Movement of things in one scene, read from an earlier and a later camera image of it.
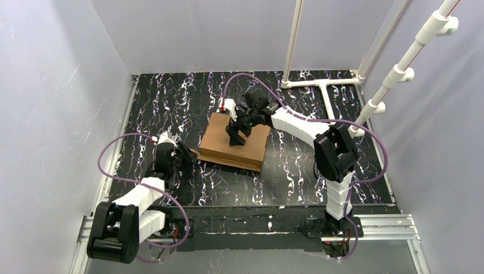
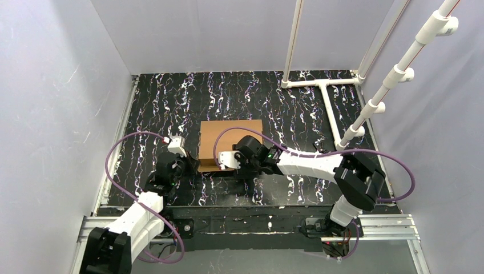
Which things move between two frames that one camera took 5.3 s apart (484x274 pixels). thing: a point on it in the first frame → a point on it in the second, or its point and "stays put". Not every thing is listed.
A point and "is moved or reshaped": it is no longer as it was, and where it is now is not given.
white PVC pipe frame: (324, 84) stays put
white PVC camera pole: (440, 23) stays put
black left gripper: (399, 226) stays put
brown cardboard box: (215, 144) is moved or reshaped
